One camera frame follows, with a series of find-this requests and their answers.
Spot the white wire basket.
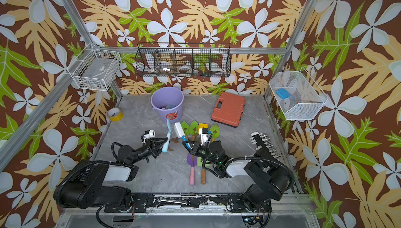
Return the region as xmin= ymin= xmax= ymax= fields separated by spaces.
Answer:
xmin=269 ymin=68 xmax=329 ymax=121
xmin=67 ymin=44 xmax=122 ymax=91

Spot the blue trowel blue handle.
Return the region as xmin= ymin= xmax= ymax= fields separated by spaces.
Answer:
xmin=165 ymin=105 xmax=175 ymax=110
xmin=162 ymin=118 xmax=172 ymax=153

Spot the purple trowel pink handle front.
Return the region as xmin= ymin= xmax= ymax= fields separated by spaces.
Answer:
xmin=187 ymin=153 xmax=198 ymax=186

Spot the yellow tape roll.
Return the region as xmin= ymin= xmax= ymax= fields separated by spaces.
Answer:
xmin=107 ymin=107 xmax=123 ymax=122

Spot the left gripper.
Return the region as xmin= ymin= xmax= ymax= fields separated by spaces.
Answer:
xmin=131 ymin=138 xmax=169 ymax=166

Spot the blue trowel blue handle front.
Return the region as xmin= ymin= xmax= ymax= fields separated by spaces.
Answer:
xmin=162 ymin=118 xmax=172 ymax=153

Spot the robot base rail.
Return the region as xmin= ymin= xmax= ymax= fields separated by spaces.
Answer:
xmin=104 ymin=192 xmax=272 ymax=214

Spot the green trowel wooden handle left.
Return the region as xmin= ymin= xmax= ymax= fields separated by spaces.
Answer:
xmin=181 ymin=121 xmax=190 ymax=136

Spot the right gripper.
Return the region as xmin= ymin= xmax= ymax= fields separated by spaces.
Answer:
xmin=183 ymin=141 xmax=220 ymax=166

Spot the green trowel yellow handle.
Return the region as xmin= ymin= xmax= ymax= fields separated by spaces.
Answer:
xmin=209 ymin=124 xmax=220 ymax=140

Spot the white brush blue handle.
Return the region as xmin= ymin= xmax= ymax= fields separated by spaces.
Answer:
xmin=174 ymin=122 xmax=191 ymax=149

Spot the green trowel wooden handle right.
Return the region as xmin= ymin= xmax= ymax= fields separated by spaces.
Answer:
xmin=188 ymin=120 xmax=198 ymax=141

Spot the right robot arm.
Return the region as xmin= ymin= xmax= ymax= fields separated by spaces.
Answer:
xmin=182 ymin=140 xmax=295 ymax=211

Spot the blue item in basket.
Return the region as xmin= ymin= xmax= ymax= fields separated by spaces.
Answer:
xmin=276 ymin=88 xmax=291 ymax=99

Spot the green trowel wooden handle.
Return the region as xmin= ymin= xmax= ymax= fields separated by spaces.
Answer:
xmin=188 ymin=120 xmax=198 ymax=141
xmin=181 ymin=121 xmax=190 ymax=136

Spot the blue trowel blue handle back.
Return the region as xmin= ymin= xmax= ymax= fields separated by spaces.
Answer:
xmin=165 ymin=105 xmax=175 ymax=110

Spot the yellow trowel wooden handle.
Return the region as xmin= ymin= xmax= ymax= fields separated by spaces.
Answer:
xmin=198 ymin=124 xmax=209 ymax=129

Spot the white wire basket right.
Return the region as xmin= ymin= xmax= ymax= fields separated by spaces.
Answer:
xmin=269 ymin=68 xmax=329 ymax=121

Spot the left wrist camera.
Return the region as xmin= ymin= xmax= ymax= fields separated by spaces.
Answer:
xmin=141 ymin=130 xmax=156 ymax=141

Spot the white wire basket left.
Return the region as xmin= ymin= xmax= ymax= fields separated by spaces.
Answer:
xmin=67 ymin=44 xmax=122 ymax=91

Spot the purple plastic bucket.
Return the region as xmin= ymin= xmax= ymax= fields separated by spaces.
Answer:
xmin=150 ymin=87 xmax=184 ymax=124

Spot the lime trowel wooden handle right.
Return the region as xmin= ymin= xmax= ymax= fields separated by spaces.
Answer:
xmin=197 ymin=158 xmax=206 ymax=185

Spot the red plastic tool case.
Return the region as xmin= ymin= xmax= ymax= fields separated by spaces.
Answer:
xmin=211 ymin=92 xmax=245 ymax=127

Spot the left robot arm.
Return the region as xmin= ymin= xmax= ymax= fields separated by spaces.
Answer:
xmin=53 ymin=137 xmax=169 ymax=211

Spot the black wire basket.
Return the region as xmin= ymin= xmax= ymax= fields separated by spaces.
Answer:
xmin=134 ymin=43 xmax=232 ymax=78

